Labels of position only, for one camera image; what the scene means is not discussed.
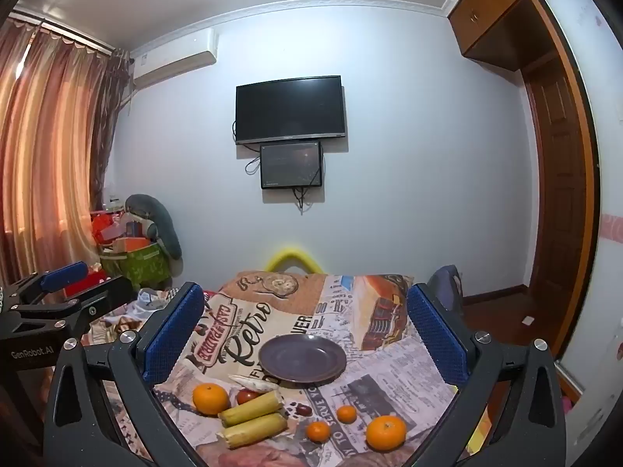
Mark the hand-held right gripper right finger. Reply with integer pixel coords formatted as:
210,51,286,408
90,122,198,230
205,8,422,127
406,282,582,467

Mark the printed tablecloth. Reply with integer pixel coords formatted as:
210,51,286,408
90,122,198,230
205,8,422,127
88,271,461,467

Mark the white air conditioner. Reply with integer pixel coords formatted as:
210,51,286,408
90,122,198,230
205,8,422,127
130,28,217,89

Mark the grey plush toy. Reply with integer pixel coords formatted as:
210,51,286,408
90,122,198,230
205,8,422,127
124,193,183,260

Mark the flat red box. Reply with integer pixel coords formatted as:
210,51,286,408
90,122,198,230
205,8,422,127
63,272,114,298

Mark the small black wall monitor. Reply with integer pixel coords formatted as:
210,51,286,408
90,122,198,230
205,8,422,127
260,141,324,190

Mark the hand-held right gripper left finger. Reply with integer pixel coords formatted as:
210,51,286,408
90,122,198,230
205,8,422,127
44,281,208,467

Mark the green storage box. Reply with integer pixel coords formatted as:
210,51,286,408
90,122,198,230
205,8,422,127
100,243,171,290

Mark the yellow chair back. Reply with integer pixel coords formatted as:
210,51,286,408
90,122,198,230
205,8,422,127
265,248,324,273

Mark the black wall television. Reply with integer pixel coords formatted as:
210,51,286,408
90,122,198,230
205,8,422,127
236,76,347,145

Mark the large orange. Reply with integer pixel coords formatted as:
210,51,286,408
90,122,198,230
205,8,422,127
193,383,231,416
366,415,408,451

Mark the orange sheer curtain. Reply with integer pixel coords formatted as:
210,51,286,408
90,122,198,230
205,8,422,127
0,14,118,280

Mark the brown curtain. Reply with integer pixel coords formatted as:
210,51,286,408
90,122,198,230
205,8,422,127
90,49,133,215

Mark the orange box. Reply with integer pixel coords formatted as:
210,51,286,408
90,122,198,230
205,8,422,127
113,236,150,254

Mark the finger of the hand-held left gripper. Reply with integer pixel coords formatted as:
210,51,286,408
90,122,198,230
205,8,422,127
10,262,91,303
10,275,135,332

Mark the dark purple plate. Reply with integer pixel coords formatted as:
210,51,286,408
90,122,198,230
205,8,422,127
258,335,348,384

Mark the wooden overhead cabinet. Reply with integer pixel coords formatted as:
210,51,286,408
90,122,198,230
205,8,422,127
448,0,563,73

